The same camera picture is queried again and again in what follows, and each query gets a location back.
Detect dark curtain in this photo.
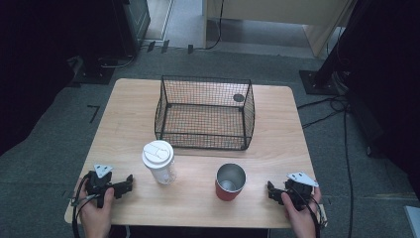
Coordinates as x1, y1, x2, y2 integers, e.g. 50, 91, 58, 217
343, 0, 420, 189

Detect thin black hanging cable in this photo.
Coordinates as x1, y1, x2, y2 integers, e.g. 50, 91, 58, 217
194, 0, 226, 52

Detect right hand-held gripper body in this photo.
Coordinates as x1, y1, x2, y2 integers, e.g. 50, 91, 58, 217
282, 171, 320, 211

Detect person's left hand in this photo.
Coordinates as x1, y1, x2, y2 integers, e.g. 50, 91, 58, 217
77, 179, 116, 238

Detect black floor cables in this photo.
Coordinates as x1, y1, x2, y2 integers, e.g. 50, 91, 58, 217
296, 94, 356, 238

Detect clear cup with white lid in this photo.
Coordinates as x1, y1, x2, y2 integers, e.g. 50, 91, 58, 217
141, 139, 177, 186

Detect hand-held gripper cable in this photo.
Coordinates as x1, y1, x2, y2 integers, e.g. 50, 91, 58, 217
290, 186, 329, 238
68, 174, 100, 238

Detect white box corner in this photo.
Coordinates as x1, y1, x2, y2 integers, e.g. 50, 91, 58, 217
403, 204, 420, 238

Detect red metal cup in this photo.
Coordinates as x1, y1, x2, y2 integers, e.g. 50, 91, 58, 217
214, 162, 248, 202

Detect black stand with base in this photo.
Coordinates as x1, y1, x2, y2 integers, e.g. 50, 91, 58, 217
298, 0, 361, 97

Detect black stand base plate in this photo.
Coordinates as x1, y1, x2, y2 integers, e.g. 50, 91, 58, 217
72, 57, 117, 85

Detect right hand-held gripper cable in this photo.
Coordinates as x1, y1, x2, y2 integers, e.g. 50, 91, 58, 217
290, 186, 329, 238

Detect person's right hand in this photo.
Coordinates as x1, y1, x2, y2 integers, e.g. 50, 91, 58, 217
280, 186, 323, 238

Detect black wire mesh basket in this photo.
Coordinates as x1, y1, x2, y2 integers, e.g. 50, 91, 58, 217
154, 74, 257, 152

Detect grey floor cable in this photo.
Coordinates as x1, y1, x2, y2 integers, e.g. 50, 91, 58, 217
98, 53, 138, 69

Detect beige wooden furniture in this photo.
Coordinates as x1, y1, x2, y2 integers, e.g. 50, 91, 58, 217
201, 0, 360, 60

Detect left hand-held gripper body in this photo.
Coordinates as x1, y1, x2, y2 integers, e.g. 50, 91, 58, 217
84, 164, 116, 209

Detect left hand-held gripper cable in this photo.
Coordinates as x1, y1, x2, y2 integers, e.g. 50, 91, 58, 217
68, 174, 100, 238

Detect black cabinet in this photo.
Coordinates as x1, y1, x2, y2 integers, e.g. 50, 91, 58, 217
110, 0, 152, 59

